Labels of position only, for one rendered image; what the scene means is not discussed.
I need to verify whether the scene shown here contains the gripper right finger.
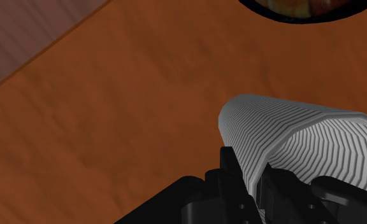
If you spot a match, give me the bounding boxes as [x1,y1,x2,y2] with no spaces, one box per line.
[257,164,367,224]

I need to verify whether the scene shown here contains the white ribbed cylinder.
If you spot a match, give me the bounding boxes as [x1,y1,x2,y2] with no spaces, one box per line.
[217,94,367,224]

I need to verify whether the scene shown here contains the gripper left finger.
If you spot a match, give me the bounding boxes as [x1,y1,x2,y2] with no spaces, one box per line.
[114,146,263,224]

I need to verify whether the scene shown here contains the black bowl with fruit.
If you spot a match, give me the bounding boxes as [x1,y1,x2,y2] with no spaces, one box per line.
[238,0,367,25]

